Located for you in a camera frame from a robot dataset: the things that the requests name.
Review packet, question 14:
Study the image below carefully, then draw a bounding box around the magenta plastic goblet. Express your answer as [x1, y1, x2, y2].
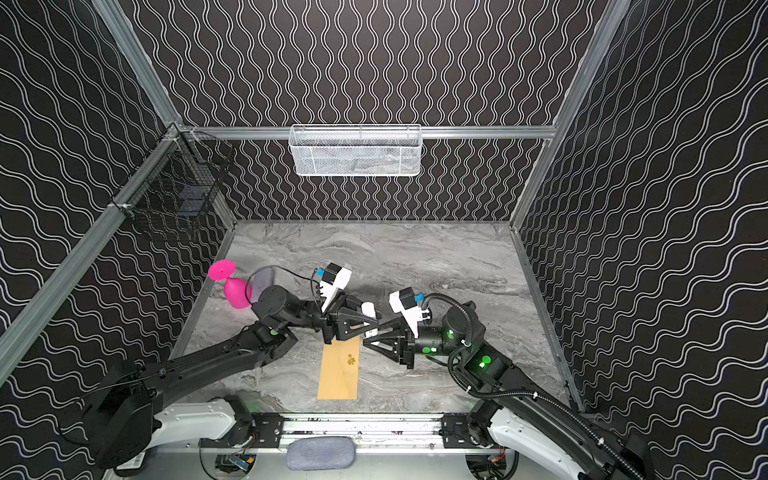
[207, 259, 251, 310]

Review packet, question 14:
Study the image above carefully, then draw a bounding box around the aluminium corner post right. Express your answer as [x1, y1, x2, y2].
[510, 0, 631, 231]

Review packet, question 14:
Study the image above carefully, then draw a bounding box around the aluminium corner post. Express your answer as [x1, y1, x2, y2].
[92, 0, 183, 126]
[510, 0, 631, 231]

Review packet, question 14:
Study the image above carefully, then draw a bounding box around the black wire basket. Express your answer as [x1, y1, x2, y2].
[118, 132, 235, 245]

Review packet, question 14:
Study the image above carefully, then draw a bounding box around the aluminium back crossbar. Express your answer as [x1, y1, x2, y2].
[183, 124, 556, 140]

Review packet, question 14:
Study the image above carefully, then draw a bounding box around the white glue stick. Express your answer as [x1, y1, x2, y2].
[361, 302, 380, 338]

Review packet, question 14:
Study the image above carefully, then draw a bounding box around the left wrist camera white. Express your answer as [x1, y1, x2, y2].
[317, 263, 352, 313]

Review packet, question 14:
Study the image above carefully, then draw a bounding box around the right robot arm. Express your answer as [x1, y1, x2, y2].
[363, 294, 656, 479]

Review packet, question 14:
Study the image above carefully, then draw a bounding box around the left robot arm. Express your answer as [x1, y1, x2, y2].
[81, 285, 381, 470]

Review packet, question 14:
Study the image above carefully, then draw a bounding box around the brown manila envelope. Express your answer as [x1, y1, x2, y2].
[317, 337, 361, 401]

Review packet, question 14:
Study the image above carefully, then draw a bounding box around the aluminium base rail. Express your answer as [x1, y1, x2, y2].
[239, 411, 604, 452]

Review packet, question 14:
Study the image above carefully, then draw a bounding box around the aluminium left side rail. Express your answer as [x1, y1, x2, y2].
[1, 126, 180, 381]

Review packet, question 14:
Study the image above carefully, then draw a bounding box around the aluminium corner post left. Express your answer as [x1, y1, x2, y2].
[92, 0, 183, 126]

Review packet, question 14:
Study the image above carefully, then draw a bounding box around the white wire basket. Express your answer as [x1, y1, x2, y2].
[288, 133, 424, 177]

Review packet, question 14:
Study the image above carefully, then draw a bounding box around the grey fabric pouch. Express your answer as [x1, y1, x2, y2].
[286, 436, 356, 471]

